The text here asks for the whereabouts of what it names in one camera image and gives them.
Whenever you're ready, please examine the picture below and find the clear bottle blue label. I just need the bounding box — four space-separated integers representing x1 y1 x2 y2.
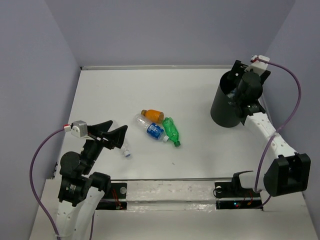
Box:
134 113 169 143

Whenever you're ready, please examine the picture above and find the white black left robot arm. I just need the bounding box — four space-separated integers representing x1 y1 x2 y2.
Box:
55 120 128 240

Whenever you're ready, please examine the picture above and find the orange plastic bottle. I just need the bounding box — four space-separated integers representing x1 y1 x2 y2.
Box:
141 109 164 124

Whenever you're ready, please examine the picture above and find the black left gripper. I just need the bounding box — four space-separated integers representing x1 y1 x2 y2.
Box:
81 119 128 173

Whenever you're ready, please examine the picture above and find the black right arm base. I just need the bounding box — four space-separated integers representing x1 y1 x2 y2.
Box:
212 171 263 210

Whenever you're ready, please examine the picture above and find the clear bottle blue white cap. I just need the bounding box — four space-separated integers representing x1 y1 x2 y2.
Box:
111 120 132 159

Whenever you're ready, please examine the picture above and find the black round bin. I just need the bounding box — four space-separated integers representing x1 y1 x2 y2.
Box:
210 71 252 128

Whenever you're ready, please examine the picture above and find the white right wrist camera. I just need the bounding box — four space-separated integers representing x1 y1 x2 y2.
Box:
244 55 270 77

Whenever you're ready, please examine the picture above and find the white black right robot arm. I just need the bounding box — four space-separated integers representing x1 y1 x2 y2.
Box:
227 55 311 197

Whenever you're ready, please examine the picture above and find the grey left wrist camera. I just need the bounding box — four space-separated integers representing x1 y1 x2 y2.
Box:
63 120 88 139

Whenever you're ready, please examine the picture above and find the clear bottle white green label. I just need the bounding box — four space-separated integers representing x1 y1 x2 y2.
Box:
226 88 237 99

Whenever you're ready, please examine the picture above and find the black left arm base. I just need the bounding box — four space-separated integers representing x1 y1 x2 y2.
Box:
96 182 128 211

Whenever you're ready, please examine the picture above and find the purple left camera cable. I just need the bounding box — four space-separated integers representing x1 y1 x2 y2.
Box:
29 127 96 240

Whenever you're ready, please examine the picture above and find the green plastic bottle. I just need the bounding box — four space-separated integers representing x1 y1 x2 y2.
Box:
162 117 181 147

